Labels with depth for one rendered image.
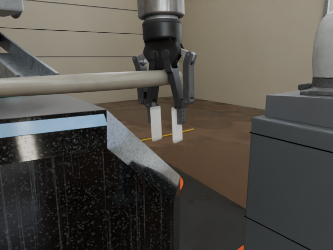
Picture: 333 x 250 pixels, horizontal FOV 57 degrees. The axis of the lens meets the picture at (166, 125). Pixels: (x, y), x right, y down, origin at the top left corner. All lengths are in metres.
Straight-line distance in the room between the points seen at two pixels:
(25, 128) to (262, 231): 0.90
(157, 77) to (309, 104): 0.64
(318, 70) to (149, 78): 0.73
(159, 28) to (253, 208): 0.86
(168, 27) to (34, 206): 0.52
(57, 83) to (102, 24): 6.45
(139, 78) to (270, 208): 0.81
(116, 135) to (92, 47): 5.99
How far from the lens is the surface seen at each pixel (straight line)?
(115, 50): 7.04
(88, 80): 0.51
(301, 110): 1.12
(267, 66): 6.17
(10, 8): 1.29
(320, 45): 1.16
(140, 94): 0.63
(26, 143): 0.80
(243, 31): 6.57
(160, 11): 0.58
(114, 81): 0.52
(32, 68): 1.11
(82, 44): 6.73
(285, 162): 1.12
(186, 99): 0.58
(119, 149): 0.85
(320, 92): 1.15
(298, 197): 1.13
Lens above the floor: 1.02
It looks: 13 degrees down
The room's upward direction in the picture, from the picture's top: straight up
